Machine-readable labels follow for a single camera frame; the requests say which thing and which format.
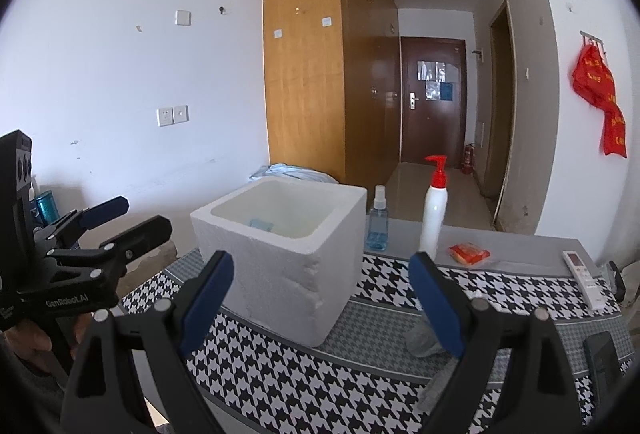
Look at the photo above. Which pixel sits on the white pump lotion bottle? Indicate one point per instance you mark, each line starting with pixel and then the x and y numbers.
pixel 434 210

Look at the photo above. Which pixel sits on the white remote control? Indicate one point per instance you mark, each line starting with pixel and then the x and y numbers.
pixel 591 291

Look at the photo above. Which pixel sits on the blue spray bottle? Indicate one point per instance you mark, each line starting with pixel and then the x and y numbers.
pixel 377 233

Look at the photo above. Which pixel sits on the blue face mask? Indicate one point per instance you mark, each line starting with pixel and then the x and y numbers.
pixel 262 225

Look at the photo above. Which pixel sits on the red snack packet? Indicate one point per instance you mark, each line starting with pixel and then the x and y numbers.
pixel 468 254

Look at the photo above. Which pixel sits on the wooden wardrobe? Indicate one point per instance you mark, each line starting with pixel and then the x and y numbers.
pixel 332 82

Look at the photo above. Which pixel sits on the red cloth bags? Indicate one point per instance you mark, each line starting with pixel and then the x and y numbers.
pixel 593 81

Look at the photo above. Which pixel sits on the person's left hand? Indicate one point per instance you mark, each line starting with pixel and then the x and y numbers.
pixel 29 342

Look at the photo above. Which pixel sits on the white styrofoam box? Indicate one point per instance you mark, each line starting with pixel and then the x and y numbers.
pixel 296 280

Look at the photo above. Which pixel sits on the side doorway frame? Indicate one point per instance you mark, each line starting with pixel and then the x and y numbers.
pixel 503 100

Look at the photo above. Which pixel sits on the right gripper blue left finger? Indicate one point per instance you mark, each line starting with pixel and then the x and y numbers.
pixel 201 298

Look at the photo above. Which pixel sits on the white wall socket pair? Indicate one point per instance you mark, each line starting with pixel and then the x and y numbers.
pixel 166 116

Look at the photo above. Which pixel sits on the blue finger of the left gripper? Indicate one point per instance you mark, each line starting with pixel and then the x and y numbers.
pixel 105 212
pixel 140 239

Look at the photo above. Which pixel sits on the white wall switch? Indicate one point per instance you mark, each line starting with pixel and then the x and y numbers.
pixel 183 18

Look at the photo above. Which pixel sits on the light blue crumpled sheet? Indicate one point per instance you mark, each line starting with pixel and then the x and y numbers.
pixel 291 172

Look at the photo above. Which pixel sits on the houndstooth table cloth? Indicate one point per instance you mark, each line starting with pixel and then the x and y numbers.
pixel 361 379

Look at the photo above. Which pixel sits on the red fire extinguisher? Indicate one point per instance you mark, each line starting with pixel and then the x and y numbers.
pixel 467 166

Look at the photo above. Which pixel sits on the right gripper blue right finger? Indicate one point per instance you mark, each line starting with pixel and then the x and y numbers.
pixel 443 302

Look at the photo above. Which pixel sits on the black smartphone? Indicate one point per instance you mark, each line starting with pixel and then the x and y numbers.
pixel 603 366

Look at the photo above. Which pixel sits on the dark brown entrance door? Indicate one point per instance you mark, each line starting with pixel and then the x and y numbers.
pixel 434 99

